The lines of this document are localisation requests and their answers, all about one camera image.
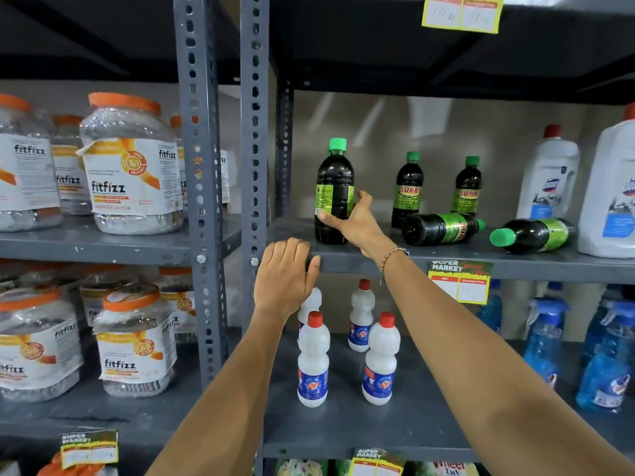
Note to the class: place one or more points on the person's right hand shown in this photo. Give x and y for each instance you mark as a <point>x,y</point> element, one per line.
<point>362,227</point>

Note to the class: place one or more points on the person's left hand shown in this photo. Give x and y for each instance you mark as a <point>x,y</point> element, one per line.
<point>280,282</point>

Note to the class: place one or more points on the person's right thumb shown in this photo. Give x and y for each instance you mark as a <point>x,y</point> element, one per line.
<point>331,223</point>

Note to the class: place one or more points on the person's left middle finger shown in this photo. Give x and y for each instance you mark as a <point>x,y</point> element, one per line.
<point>289,251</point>

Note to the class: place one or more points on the person's left little finger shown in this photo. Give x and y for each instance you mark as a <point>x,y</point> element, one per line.
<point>264,258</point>

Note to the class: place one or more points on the person's left thumb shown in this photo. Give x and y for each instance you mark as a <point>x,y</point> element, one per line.
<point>312,275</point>

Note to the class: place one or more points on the dark bottle with green cap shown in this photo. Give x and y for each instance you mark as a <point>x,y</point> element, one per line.
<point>408,193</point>
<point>431,228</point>
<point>533,236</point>
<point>333,183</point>
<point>467,190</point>

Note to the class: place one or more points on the person's left forearm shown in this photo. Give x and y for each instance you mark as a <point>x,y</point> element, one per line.
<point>233,406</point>

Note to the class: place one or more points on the person's right forearm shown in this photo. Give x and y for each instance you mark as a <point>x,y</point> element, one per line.
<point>486,376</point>

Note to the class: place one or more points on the small white red-capped bottle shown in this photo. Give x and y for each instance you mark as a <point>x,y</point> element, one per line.
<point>313,361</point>
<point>312,302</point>
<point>380,361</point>
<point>360,322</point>

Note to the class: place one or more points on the grey slotted metal rack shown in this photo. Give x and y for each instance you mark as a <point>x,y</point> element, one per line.
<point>199,143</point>
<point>254,143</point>

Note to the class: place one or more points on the green and yellow price tag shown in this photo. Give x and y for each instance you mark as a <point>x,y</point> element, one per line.
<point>374,463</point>
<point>89,448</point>
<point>461,282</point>

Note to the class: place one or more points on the row of orange-lidded clear jars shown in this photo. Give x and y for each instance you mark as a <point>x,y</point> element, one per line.
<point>131,183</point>
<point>136,351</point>

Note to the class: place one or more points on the blue spray bottle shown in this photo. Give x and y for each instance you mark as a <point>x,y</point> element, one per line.
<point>544,337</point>
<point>607,366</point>
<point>492,312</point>
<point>595,327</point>

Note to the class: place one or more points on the green floral packet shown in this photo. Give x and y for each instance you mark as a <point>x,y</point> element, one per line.
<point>300,468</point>

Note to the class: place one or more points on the large white red-capped cleaner bottle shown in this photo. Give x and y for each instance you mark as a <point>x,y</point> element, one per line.
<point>610,193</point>
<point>548,178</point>

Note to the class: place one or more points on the green packet with red print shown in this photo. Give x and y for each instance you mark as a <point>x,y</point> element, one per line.
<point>441,469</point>

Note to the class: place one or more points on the orange packet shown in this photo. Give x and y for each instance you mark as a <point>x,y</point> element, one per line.
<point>49,468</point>

